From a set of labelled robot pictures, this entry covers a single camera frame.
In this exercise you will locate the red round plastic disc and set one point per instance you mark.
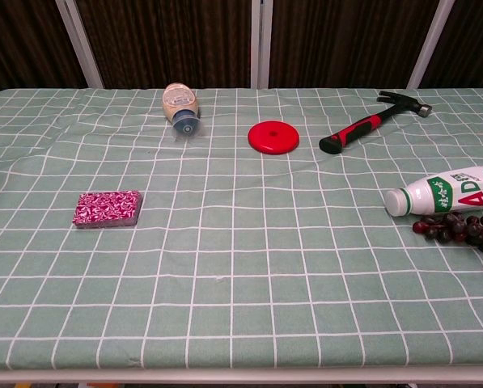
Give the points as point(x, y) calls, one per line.
point(273, 138)

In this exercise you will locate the red black claw hammer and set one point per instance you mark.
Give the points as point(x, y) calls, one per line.
point(354, 131)

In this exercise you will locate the dark red grape bunch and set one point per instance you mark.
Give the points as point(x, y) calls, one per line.
point(455, 228)

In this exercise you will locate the beige sauce squeeze bottle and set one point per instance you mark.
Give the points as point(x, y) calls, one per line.
point(179, 101)

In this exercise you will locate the white AD milk bottle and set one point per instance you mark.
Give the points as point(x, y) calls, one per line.
point(427, 196)

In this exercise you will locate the white partition post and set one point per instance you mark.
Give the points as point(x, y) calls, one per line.
point(81, 44)
point(429, 44)
point(261, 44)

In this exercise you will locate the green checked tablecloth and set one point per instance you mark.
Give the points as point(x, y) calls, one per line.
point(241, 275)

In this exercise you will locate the white table frame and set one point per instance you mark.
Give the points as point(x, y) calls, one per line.
point(241, 376)

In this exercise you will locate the red pink marbled tile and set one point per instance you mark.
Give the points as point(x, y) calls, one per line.
point(103, 225)

